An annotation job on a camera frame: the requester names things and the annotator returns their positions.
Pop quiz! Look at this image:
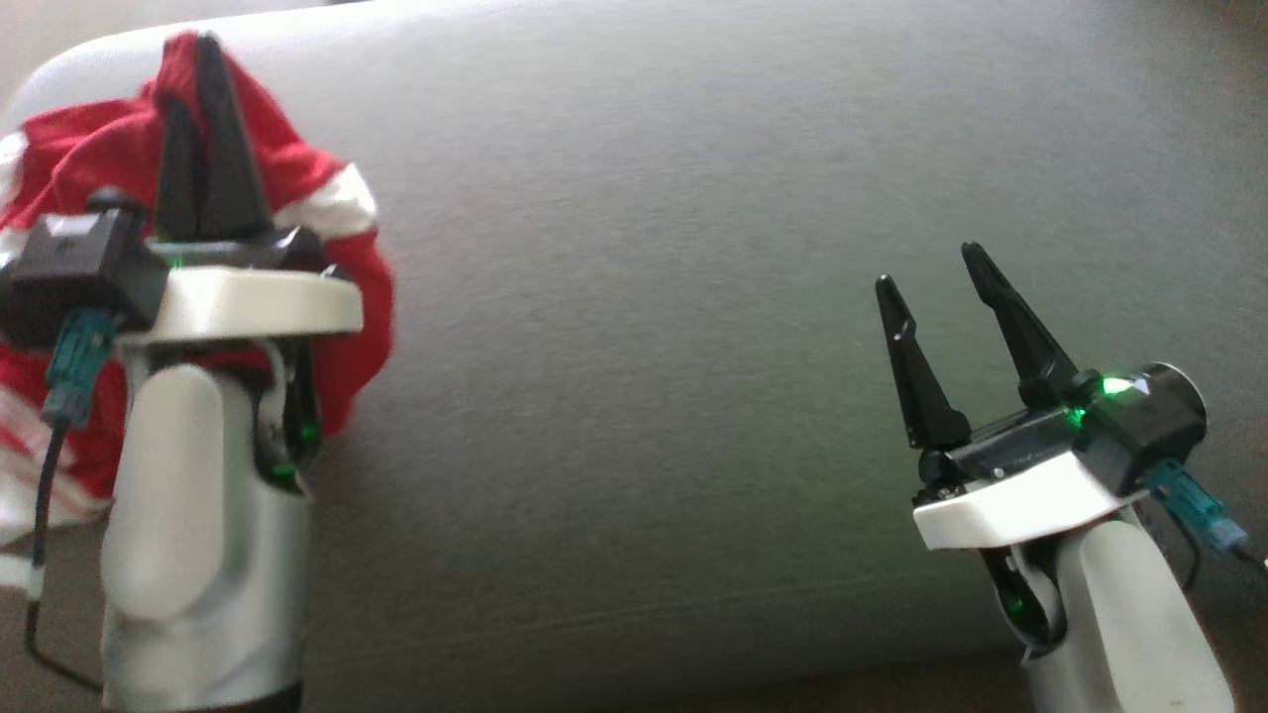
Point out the red basketball jersey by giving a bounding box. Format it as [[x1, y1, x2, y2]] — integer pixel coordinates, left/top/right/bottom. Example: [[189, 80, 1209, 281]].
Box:
[[0, 30, 399, 595]]

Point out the grey sofa seat cushion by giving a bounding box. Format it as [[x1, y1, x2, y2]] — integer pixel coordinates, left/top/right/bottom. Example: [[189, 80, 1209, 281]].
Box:
[[0, 0, 1268, 694]]

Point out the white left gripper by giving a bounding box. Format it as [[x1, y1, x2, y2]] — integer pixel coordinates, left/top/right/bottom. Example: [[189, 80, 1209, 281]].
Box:
[[121, 34, 365, 348]]

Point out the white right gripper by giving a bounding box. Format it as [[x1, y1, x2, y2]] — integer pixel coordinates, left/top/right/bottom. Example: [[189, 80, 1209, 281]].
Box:
[[874, 241, 1152, 553]]

